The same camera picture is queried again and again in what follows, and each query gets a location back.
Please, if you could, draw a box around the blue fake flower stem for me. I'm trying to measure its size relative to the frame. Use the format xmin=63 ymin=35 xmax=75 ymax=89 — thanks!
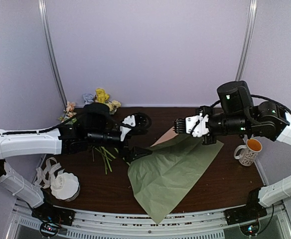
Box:
xmin=82 ymin=93 xmax=95 ymax=105

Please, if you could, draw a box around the white ribbon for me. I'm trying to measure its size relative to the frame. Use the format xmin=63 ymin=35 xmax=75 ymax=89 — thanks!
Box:
xmin=34 ymin=157 xmax=61 ymax=189

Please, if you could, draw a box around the front aluminium rail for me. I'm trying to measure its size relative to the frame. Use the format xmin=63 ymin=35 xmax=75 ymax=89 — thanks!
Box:
xmin=5 ymin=196 xmax=291 ymax=239

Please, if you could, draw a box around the white scalloped dish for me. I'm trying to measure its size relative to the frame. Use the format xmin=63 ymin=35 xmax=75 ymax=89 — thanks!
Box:
xmin=50 ymin=172 xmax=80 ymax=202

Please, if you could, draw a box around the left aluminium frame post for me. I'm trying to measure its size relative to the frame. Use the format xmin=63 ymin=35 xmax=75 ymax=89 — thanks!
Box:
xmin=38 ymin=0 xmax=67 ymax=107

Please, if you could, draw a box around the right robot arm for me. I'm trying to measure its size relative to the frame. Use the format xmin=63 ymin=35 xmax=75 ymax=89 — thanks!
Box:
xmin=173 ymin=81 xmax=291 ymax=146

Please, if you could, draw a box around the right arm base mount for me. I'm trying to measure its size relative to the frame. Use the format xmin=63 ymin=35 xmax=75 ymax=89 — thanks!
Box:
xmin=224 ymin=188 xmax=267 ymax=237

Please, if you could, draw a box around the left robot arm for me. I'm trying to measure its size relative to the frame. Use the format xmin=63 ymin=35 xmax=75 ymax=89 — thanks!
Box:
xmin=0 ymin=103 xmax=151 ymax=221

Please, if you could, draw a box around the aluminium corner frame post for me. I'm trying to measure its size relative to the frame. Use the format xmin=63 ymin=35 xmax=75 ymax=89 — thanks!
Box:
xmin=235 ymin=0 xmax=258 ymax=81

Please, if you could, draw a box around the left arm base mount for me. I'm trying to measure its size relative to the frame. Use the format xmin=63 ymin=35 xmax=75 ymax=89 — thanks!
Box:
xmin=27 ymin=191 xmax=75 ymax=239

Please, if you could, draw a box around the peach fake flower stem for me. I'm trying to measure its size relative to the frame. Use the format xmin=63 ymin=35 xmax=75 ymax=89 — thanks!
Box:
xmin=58 ymin=101 xmax=76 ymax=122

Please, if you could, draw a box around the white patterned mug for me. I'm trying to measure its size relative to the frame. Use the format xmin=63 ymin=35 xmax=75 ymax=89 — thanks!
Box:
xmin=233 ymin=138 xmax=263 ymax=167

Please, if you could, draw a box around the pink fake flower stem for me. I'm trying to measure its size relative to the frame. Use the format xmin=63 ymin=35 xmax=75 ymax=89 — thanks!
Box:
xmin=91 ymin=146 xmax=119 ymax=175

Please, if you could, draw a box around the yellow fake flower stem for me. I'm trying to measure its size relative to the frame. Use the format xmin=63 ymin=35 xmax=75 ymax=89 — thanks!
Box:
xmin=95 ymin=88 xmax=110 ymax=104

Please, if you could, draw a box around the cream fake flower bunch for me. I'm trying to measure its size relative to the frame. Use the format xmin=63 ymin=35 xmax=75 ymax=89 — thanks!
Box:
xmin=108 ymin=100 xmax=121 ymax=115

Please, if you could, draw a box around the green wrapping paper sheet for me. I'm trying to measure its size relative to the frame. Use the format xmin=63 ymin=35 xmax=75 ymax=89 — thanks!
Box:
xmin=128 ymin=134 xmax=223 ymax=224

